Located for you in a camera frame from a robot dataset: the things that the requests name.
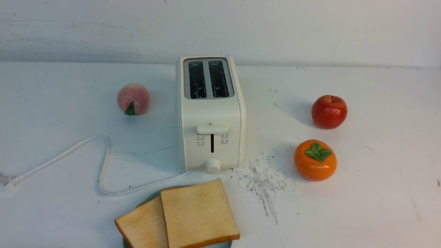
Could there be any light blue plate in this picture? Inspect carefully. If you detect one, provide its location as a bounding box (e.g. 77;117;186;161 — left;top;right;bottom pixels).
122;190;233;248

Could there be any white power cable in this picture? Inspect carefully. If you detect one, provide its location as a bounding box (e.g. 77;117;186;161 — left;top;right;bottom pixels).
0;135;193;197

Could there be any pink peach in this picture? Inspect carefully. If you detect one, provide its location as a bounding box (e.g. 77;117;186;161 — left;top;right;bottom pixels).
117;83;151;115

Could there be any white two-slot toaster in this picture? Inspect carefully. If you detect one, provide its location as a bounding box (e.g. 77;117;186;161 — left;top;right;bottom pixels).
175;55;247;174

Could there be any toast slice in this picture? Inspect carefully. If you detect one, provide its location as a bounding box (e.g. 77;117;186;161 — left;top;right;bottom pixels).
114;196;169;248
160;179;240;248

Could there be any red apple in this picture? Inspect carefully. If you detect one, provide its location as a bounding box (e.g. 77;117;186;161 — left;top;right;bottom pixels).
311;95;348;129

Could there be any orange persimmon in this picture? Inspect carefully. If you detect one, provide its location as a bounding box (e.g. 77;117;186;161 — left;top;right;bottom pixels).
293;139;338;182

